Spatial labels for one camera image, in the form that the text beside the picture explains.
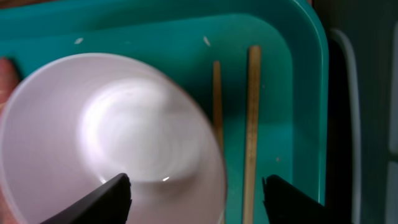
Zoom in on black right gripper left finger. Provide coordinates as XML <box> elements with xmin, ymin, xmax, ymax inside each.
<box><xmin>42</xmin><ymin>173</ymin><xmax>132</xmax><ymax>224</ymax></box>

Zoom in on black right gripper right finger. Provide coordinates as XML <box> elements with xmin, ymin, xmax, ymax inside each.
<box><xmin>262</xmin><ymin>175</ymin><xmax>351</xmax><ymax>224</ymax></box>

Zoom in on white bowl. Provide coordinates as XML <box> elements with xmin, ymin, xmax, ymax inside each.
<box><xmin>1</xmin><ymin>53</ymin><xmax>226</xmax><ymax>223</ymax></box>

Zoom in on orange carrot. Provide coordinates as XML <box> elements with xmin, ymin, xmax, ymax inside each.
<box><xmin>0</xmin><ymin>57</ymin><xmax>19</xmax><ymax>111</ymax></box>

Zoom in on grey plastic dish rack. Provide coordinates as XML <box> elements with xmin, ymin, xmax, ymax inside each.
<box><xmin>330</xmin><ymin>24</ymin><xmax>397</xmax><ymax>223</ymax></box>

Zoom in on teal plastic tray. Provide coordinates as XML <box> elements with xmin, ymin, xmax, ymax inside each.
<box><xmin>1</xmin><ymin>0</ymin><xmax>328</xmax><ymax>223</ymax></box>

